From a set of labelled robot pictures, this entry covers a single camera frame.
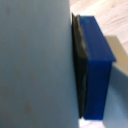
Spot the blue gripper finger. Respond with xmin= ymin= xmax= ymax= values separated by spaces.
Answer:
xmin=71 ymin=13 xmax=118 ymax=122

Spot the cobalt blue cup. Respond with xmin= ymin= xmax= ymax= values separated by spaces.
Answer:
xmin=0 ymin=0 xmax=82 ymax=128

